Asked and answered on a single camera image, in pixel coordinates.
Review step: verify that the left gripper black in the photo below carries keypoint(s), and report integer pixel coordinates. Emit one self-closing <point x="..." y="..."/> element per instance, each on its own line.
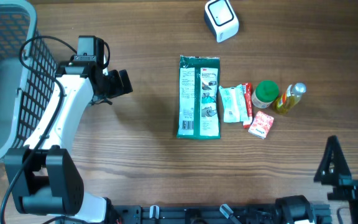
<point x="119" y="89"/>

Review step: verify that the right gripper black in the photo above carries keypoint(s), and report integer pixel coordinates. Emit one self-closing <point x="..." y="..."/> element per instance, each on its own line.
<point x="337" y="166"/>

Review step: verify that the yellow oil bottle silver cap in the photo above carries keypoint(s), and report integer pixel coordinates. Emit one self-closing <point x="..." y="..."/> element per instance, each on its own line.
<point x="284" y="103"/>

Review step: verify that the orange Kleenex tissue pack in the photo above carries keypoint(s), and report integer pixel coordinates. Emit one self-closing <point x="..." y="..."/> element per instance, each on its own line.
<point x="261" y="125"/>

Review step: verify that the green white gloves packet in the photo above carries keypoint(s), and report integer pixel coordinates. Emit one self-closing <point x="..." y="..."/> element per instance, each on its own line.
<point x="198" y="88"/>

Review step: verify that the green lid white jar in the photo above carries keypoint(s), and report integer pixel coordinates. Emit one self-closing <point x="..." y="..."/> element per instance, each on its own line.
<point x="264" y="94"/>

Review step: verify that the mint green wipes packet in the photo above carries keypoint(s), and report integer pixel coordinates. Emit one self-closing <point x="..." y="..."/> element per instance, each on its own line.
<point x="234" y="103"/>

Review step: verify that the red sachet stick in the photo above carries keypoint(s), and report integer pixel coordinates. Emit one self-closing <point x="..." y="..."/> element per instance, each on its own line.
<point x="247" y="89"/>

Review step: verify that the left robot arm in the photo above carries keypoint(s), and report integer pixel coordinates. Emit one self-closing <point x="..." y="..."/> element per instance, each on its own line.
<point x="43" y="179"/>

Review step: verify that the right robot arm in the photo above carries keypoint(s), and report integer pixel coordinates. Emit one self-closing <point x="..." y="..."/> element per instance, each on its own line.
<point x="296" y="209"/>

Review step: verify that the white barcode scanner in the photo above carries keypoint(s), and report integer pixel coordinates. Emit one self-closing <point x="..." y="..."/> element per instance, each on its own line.
<point x="221" y="19"/>

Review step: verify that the grey plastic mesh basket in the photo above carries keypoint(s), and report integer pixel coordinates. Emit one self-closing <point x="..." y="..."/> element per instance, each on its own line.
<point x="26" y="65"/>

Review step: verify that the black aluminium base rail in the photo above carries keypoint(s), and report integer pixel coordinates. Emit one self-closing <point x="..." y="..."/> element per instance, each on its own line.
<point x="252" y="213"/>

